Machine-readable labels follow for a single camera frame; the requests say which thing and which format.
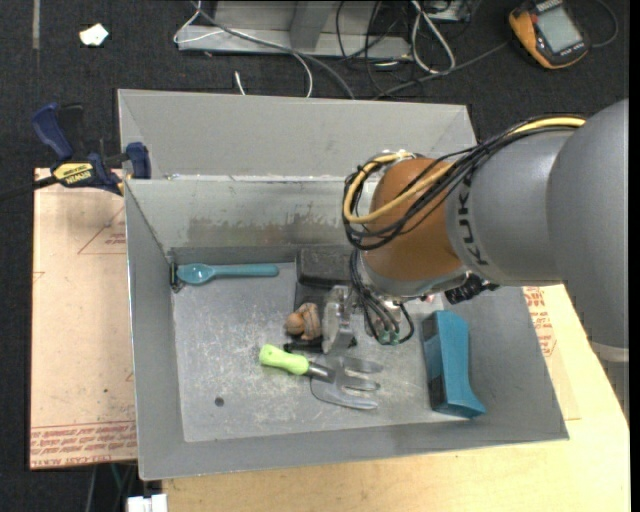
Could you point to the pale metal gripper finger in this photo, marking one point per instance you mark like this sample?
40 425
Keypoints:
343 342
332 320

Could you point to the dark green flat block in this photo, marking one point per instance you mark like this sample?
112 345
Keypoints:
322 262

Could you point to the brown cardboard board red print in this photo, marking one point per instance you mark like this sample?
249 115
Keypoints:
80 320

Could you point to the grey metal bin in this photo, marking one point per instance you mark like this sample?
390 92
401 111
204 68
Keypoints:
230 350

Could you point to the teal plastic spoon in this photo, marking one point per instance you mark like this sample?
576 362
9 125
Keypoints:
200 273

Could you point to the brown toy walnut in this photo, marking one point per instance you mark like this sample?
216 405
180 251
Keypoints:
305 320

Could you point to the teal box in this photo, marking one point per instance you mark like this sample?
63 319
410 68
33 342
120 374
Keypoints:
450 365

